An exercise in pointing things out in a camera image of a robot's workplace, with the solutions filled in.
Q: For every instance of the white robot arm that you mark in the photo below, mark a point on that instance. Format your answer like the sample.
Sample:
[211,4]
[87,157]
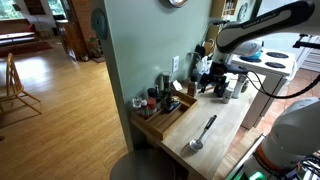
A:
[239,38]

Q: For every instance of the white wall outlet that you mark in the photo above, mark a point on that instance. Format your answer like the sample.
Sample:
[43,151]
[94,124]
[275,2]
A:
[175,63]

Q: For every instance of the white stove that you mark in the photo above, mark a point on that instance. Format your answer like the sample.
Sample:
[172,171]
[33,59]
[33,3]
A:
[277,67]

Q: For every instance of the white salt container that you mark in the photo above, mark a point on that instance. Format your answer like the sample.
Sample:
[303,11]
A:
[227,95]

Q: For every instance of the round wall clock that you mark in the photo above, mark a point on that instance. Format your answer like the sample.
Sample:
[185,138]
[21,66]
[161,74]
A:
[177,3]

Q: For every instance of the dark glass spice jar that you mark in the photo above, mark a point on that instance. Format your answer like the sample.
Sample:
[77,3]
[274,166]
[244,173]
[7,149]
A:
[167,98]

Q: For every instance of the tall glass pepper grinder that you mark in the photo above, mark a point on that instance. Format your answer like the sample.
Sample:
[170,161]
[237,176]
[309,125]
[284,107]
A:
[166,77]

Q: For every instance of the metal spoon black handle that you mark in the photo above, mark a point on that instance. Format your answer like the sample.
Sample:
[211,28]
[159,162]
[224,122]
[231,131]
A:
[196,144]

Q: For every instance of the wooden tray box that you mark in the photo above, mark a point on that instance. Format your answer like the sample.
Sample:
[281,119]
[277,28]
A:
[159,124]

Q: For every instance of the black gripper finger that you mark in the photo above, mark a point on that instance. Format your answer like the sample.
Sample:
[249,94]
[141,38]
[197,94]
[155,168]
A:
[204,81]
[220,89]

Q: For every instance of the wooden shelf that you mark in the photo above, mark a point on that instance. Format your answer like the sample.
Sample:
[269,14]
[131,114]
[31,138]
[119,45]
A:
[222,8]

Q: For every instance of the wooden chair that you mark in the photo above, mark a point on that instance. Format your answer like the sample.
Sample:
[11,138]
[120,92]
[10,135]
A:
[14,89]

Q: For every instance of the brown glass spice jar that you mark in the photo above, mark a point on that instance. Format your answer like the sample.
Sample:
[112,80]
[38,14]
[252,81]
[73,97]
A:
[192,86]

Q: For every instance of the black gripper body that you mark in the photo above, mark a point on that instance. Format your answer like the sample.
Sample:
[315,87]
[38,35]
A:
[217,72]

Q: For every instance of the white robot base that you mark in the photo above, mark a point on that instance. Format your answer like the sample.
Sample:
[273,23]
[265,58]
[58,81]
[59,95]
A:
[295,134]

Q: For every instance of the red capped spice jar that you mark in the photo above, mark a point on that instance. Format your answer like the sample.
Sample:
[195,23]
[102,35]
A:
[151,102]

